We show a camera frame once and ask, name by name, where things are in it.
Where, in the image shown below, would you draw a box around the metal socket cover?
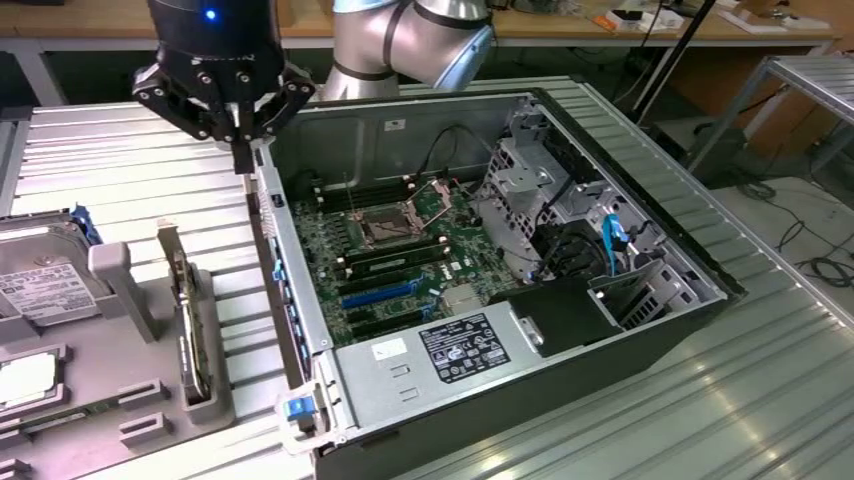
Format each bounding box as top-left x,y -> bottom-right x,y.
399,177 -> 463,232

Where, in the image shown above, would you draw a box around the open black PC case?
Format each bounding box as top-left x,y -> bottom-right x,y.
244,87 -> 747,480

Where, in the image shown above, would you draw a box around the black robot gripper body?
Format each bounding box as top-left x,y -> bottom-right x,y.
145,0 -> 287,122

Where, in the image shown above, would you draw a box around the thin locking lever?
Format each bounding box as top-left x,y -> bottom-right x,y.
340,170 -> 362,221

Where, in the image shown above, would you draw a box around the black plastic shroud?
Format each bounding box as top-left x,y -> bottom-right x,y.
504,274 -> 627,359

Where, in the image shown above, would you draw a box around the blue disk rail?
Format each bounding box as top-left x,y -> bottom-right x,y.
65,201 -> 105,247

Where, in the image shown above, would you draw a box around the CPU socket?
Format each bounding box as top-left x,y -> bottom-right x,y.
355,199 -> 430,250

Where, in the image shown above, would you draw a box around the orange and white box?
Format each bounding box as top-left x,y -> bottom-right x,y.
591,8 -> 683,34

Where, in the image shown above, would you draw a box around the silver hard disk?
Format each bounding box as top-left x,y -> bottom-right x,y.
0,212 -> 112,329

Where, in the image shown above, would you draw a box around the white papers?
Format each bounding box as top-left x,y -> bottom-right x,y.
715,6 -> 790,34

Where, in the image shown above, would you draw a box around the metal disk bay cage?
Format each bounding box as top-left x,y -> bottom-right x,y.
478,134 -> 603,262

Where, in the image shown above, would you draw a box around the silver power supply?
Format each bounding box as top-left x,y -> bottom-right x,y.
331,299 -> 556,432

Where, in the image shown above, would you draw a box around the green RAM stick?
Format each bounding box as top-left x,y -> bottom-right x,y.
0,404 -> 103,437

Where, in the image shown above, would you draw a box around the green motherboard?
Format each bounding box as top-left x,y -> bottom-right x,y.
290,164 -> 510,347

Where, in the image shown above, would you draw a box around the blue expansion slot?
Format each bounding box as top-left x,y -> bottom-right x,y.
339,279 -> 430,309

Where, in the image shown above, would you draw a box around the black box under desk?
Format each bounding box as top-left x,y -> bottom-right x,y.
648,118 -> 750,187

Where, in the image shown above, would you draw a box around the black looped wire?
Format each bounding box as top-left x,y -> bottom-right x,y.
412,124 -> 500,182

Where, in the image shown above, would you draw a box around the black tripod pole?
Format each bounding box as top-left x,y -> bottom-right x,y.
628,0 -> 713,124

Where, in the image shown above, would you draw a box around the graphics card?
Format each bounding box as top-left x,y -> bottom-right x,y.
155,218 -> 216,407

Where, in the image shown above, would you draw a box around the blue wire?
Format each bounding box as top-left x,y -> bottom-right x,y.
598,213 -> 632,277

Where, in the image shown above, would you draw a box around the black floor cables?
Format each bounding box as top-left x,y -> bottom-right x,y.
731,178 -> 854,290

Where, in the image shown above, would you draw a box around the blue case latch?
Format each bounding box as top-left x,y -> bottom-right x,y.
279,394 -> 316,419

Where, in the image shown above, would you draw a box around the aluminium frame table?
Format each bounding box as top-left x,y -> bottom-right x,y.
685,52 -> 854,177

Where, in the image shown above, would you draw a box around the silver CPU chip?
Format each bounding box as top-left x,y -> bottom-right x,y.
0,354 -> 60,407

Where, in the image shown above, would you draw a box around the installed RAM stick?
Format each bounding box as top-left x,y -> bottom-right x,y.
344,244 -> 456,276

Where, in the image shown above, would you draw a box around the grey parts rack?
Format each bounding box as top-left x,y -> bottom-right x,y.
0,239 -> 240,480

